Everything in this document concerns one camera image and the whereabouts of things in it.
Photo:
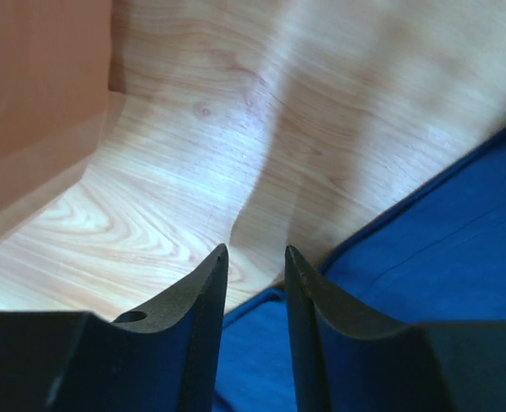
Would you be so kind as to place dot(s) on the blue printed t shirt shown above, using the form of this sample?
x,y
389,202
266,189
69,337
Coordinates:
x,y
439,255

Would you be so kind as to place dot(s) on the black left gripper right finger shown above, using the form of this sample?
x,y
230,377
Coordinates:
x,y
346,356

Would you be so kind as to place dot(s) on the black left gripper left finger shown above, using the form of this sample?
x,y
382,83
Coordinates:
x,y
159,356

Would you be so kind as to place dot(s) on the orange plastic laundry basket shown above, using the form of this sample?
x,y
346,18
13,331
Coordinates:
x,y
55,104

